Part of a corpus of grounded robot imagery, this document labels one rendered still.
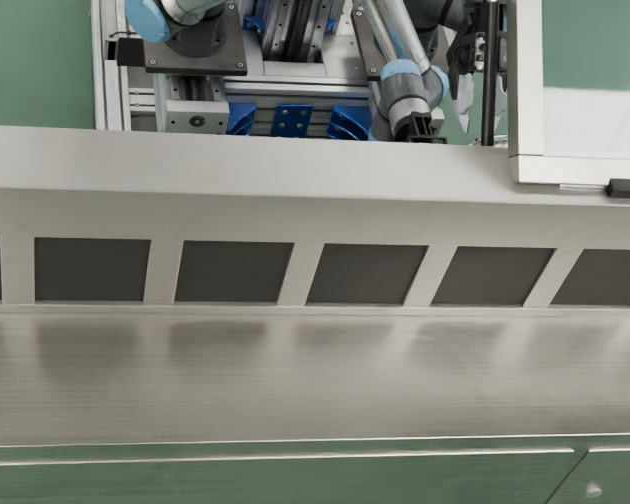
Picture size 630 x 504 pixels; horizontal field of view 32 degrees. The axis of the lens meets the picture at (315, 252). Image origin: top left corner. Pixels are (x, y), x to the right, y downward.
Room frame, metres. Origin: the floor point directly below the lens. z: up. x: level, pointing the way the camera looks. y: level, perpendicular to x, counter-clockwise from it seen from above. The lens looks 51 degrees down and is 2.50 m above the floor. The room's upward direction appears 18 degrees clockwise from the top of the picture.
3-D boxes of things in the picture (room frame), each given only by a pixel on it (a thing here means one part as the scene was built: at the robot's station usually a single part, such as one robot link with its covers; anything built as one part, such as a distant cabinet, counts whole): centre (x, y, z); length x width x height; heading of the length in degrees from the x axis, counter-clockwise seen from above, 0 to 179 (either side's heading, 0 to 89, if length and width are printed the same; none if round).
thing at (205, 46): (1.87, 0.40, 0.87); 0.15 x 0.15 x 0.10
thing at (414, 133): (1.42, -0.12, 1.12); 0.12 x 0.08 x 0.09; 21
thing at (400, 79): (1.57, -0.07, 1.11); 0.11 x 0.08 x 0.09; 21
